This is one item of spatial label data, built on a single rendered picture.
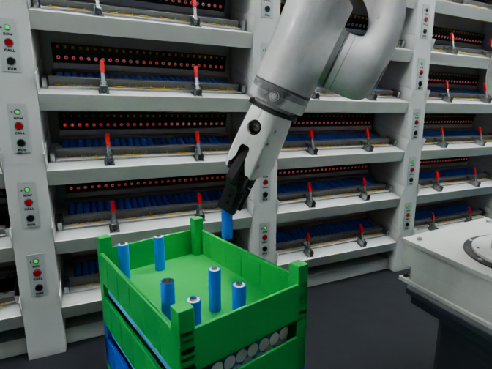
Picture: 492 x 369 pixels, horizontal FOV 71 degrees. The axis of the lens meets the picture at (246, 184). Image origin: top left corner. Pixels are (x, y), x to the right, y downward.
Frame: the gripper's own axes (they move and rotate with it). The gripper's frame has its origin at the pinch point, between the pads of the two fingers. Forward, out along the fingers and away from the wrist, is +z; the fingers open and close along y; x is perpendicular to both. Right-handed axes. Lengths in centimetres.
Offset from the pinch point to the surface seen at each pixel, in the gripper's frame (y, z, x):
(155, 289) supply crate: -6.9, 18.0, 3.8
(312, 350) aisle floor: 43, 48, -28
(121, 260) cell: -6.5, 17.5, 11.7
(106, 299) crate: -8.4, 24.5, 10.9
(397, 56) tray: 105, -42, -6
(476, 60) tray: 138, -56, -34
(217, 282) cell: -9.0, 8.7, -5.5
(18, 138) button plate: 10, 20, 62
